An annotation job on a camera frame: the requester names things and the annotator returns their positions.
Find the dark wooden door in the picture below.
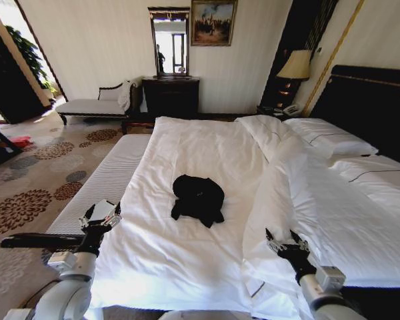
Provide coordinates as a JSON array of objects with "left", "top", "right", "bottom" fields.
[{"left": 0, "top": 13, "right": 51, "bottom": 125}]

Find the white duvet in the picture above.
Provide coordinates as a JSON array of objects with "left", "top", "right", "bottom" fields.
[{"left": 86, "top": 115, "right": 326, "bottom": 320}]

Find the white bed mattress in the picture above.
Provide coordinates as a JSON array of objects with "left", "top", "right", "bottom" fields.
[{"left": 45, "top": 133, "right": 400, "bottom": 320}]

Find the black crumpled garment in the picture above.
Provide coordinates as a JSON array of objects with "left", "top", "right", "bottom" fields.
[{"left": 171, "top": 175, "right": 226, "bottom": 229}]

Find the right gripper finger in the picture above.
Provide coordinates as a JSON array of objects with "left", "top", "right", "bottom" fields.
[
  {"left": 288, "top": 229, "right": 310, "bottom": 253},
  {"left": 265, "top": 227, "right": 286, "bottom": 252}
]

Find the red item on floor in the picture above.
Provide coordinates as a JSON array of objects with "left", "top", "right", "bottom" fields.
[{"left": 12, "top": 135, "right": 33, "bottom": 148}]

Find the gold framed painting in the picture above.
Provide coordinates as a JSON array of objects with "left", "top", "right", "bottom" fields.
[{"left": 189, "top": 0, "right": 239, "bottom": 47}]

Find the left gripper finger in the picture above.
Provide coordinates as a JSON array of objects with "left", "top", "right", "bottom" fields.
[
  {"left": 79, "top": 204, "right": 98, "bottom": 231},
  {"left": 101, "top": 201, "right": 123, "bottom": 231}
]

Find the white desk telephone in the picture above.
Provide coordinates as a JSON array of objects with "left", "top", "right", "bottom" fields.
[{"left": 282, "top": 103, "right": 303, "bottom": 117}]

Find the dark padded headboard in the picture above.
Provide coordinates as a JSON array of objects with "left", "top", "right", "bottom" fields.
[{"left": 308, "top": 65, "right": 400, "bottom": 168}]

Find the white pillow dark piping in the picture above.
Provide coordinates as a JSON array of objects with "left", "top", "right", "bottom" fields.
[
  {"left": 329, "top": 156, "right": 400, "bottom": 201},
  {"left": 282, "top": 117, "right": 379, "bottom": 158}
]

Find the white chaise cushion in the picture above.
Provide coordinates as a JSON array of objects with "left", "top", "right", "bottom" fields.
[{"left": 117, "top": 81, "right": 132, "bottom": 111}]

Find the dark wooden dresser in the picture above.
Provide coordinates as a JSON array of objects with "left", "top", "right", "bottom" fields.
[{"left": 141, "top": 76, "right": 201, "bottom": 118}]

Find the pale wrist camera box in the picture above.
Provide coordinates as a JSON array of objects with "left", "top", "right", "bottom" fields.
[{"left": 92, "top": 199, "right": 117, "bottom": 221}]

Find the person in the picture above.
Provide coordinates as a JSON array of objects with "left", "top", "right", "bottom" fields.
[{"left": 155, "top": 43, "right": 166, "bottom": 75}]

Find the green potted plant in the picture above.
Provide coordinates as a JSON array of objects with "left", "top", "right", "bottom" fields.
[{"left": 5, "top": 25, "right": 58, "bottom": 98}]

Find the white chaise longue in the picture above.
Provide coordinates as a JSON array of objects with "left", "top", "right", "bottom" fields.
[{"left": 55, "top": 80, "right": 143, "bottom": 126}]

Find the cream shade table lamp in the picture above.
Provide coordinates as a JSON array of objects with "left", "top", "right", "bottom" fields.
[{"left": 275, "top": 49, "right": 312, "bottom": 111}]

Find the dark wooden bed bench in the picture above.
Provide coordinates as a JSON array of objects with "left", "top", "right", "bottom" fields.
[{"left": 121, "top": 115, "right": 156, "bottom": 135}]

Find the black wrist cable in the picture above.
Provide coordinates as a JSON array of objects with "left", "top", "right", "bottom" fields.
[{"left": 0, "top": 232, "right": 87, "bottom": 250}]

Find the dark bedside table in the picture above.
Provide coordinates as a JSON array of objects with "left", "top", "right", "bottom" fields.
[{"left": 255, "top": 104, "right": 308, "bottom": 121}]

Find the dark framed wall mirror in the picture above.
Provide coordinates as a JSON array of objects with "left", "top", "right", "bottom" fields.
[{"left": 147, "top": 7, "right": 191, "bottom": 79}]

